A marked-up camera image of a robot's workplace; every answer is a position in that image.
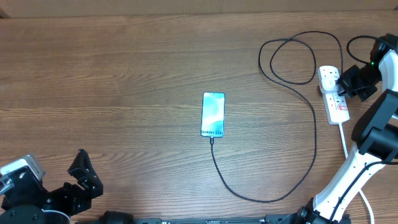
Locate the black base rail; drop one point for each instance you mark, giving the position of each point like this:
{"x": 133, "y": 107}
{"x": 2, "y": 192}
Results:
{"x": 268, "y": 219}

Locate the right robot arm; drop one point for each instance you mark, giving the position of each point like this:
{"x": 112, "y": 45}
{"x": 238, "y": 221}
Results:
{"x": 374, "y": 138}

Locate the Galaxy S24+ smartphone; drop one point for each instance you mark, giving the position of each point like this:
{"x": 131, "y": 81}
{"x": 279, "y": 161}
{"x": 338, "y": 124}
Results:
{"x": 212, "y": 116}

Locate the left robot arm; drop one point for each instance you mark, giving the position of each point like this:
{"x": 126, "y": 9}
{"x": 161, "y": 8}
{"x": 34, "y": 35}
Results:
{"x": 31, "y": 213}

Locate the white charger plug adapter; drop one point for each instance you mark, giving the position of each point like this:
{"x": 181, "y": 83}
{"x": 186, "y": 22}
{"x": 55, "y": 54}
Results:
{"x": 328, "y": 85}

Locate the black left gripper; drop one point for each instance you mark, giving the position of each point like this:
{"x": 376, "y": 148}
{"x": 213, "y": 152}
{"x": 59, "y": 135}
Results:
{"x": 89, "y": 178}

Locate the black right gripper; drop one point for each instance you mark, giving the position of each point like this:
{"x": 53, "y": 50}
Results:
{"x": 345, "y": 85}

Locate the white power strip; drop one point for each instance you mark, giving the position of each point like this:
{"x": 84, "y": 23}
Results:
{"x": 335, "y": 105}

